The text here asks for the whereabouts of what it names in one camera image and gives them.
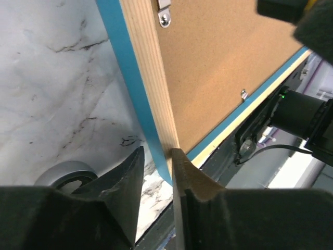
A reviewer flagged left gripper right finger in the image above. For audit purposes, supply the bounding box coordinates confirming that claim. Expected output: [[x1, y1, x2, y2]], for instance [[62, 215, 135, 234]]
[[171, 148, 332, 249]]

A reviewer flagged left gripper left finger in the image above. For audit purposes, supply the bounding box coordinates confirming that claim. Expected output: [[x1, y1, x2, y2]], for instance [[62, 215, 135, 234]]
[[1, 147, 145, 249]]

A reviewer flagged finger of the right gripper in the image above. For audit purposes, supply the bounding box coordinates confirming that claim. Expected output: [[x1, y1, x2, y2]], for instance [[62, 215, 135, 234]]
[[257, 0, 332, 64]]

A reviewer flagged blue picture frame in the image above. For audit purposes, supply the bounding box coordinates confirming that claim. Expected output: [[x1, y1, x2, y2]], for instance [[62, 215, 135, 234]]
[[96, 1, 310, 182]]

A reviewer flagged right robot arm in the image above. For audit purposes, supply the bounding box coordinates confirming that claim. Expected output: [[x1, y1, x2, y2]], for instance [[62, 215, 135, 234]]
[[235, 1, 332, 165]]

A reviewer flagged large ratchet wrench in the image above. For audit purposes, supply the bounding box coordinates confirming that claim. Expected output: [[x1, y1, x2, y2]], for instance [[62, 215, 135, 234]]
[[34, 161, 98, 194]]

